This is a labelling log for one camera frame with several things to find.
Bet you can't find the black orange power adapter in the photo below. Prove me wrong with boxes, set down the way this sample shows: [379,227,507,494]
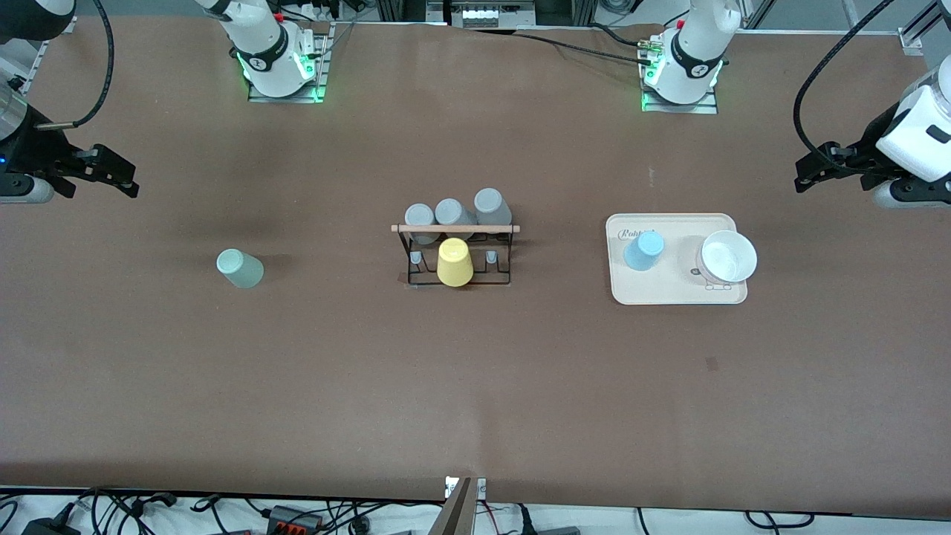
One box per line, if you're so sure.
[269,505,322,534]

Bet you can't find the brown stand post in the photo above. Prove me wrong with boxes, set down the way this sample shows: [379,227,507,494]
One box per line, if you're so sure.
[429,476,476,535]

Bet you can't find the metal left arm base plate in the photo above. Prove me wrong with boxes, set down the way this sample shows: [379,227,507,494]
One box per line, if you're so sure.
[642,88,719,115]

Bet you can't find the black wire cup rack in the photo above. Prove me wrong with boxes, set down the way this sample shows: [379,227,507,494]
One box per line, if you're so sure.
[392,221,521,289]

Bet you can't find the black plug adapter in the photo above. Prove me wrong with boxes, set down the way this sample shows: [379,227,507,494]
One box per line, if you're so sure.
[22,516,81,535]

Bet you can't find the white bowl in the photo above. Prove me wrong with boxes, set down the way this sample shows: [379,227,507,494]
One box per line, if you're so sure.
[696,230,759,286]

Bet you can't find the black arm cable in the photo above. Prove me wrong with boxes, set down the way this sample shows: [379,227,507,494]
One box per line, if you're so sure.
[792,0,896,153]
[33,0,116,132]

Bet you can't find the grey cup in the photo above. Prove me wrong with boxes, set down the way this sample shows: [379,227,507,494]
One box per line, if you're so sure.
[435,198,477,228]
[473,187,513,227]
[405,203,437,246]

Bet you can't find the light blue cup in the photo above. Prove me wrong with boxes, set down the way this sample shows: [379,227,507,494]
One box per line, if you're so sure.
[623,230,665,272]

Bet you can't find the yellow cup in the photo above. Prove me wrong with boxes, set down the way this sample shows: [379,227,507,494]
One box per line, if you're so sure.
[437,237,475,288]

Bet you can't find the beige plastic tray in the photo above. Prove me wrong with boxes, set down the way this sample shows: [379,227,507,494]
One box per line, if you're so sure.
[606,213,748,306]

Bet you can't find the pale green cup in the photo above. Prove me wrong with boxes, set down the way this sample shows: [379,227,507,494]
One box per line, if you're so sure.
[216,248,265,290]

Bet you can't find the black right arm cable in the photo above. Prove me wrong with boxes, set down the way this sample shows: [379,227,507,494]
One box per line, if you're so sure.
[33,0,116,132]

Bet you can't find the thin black table cable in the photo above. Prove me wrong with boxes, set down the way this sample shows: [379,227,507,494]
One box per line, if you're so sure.
[468,28,655,65]

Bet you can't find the thick black cable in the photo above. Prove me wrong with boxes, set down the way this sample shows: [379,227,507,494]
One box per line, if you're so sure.
[591,22,644,48]

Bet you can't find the white power strip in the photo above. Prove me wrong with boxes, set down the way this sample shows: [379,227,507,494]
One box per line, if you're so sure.
[461,3,536,29]

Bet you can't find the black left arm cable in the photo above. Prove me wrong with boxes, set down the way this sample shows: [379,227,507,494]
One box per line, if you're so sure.
[792,0,896,153]

